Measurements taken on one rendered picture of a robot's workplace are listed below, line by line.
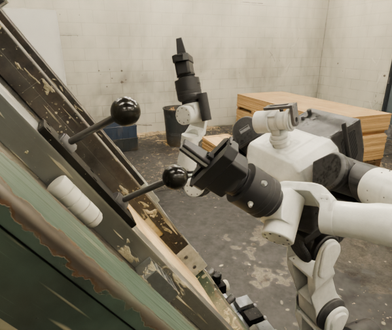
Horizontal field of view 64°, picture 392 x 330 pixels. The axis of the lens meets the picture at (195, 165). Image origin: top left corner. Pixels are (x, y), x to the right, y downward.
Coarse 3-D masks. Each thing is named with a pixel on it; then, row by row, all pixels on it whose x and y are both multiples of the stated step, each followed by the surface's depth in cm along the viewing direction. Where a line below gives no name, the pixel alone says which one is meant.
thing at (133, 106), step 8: (112, 104) 39; (120, 104) 38; (128, 104) 39; (136, 104) 39; (112, 112) 39; (120, 112) 38; (128, 112) 38; (136, 112) 39; (104, 120) 41; (112, 120) 40; (120, 120) 39; (128, 120) 39; (136, 120) 40; (88, 128) 42; (96, 128) 41; (64, 136) 42; (72, 136) 43; (80, 136) 42; (64, 144) 42; (72, 144) 43; (72, 152) 43
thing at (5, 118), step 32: (0, 96) 36; (0, 128) 37; (32, 128) 39; (32, 160) 40; (64, 160) 42; (96, 192) 45; (128, 256) 50; (160, 256) 55; (192, 288) 62; (192, 320) 61; (224, 320) 70
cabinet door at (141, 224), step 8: (128, 208) 80; (136, 216) 82; (144, 224) 85; (144, 232) 74; (152, 232) 88; (152, 240) 79; (160, 240) 91; (160, 248) 82; (168, 248) 94; (168, 256) 84; (176, 256) 98; (176, 264) 87; (184, 264) 102; (184, 272) 89; (192, 280) 94; (200, 288) 94; (208, 296) 98
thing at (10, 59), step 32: (0, 32) 64; (0, 64) 65; (32, 64) 68; (32, 96) 70; (64, 96) 76; (64, 128) 74; (96, 160) 80; (128, 192) 86; (160, 224) 94; (192, 256) 103
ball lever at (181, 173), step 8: (168, 168) 45; (176, 168) 45; (184, 168) 46; (168, 176) 44; (176, 176) 44; (184, 176) 45; (152, 184) 47; (160, 184) 46; (168, 184) 45; (176, 184) 44; (184, 184) 45; (136, 192) 48; (144, 192) 47; (120, 200) 48; (128, 200) 49
